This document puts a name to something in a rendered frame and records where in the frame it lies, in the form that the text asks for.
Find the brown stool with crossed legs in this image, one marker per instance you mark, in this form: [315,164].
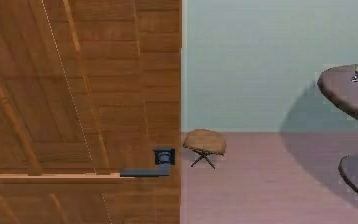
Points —
[205,141]

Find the brown wooden room door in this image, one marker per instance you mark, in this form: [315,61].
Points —
[70,100]

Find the small yellow-topped bottle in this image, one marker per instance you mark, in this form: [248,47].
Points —
[357,73]

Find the dark round pedestal table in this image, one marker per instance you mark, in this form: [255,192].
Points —
[347,90]

